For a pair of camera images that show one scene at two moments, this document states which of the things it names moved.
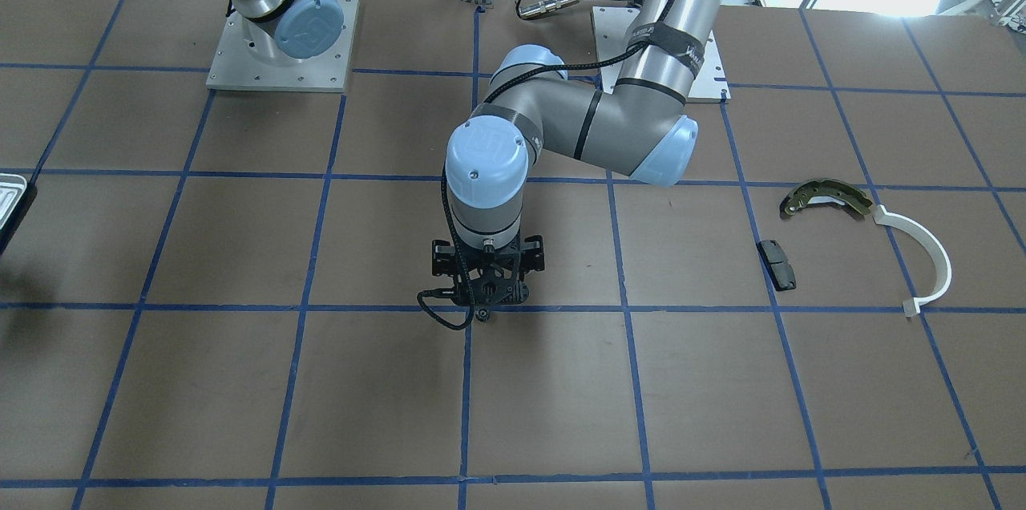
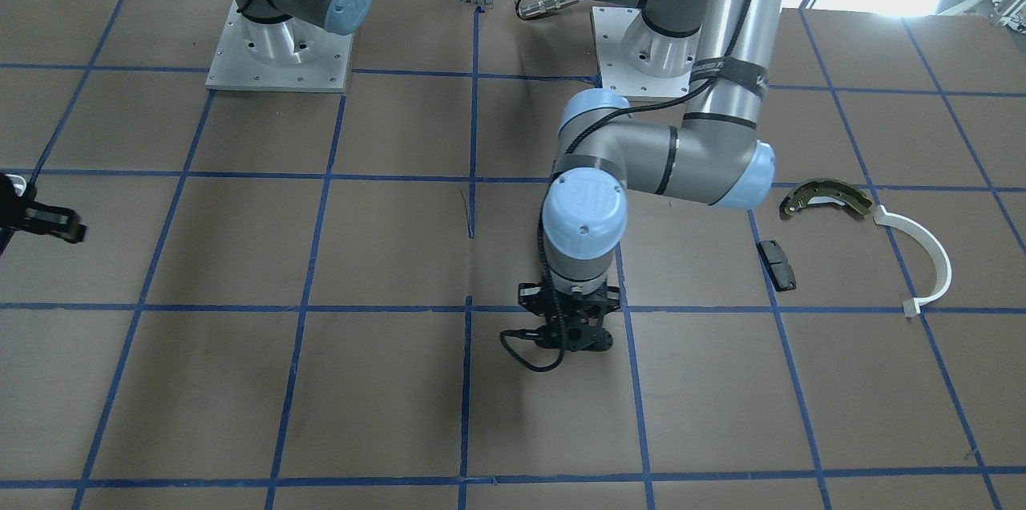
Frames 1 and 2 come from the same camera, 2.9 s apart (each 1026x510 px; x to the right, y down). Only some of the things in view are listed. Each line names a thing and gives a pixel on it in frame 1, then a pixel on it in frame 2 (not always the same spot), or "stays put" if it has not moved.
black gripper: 489,268 to 571,293
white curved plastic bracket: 944,271 stays put
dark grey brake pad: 779,268 stays put
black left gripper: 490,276 to 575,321
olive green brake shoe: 824,191 stays put
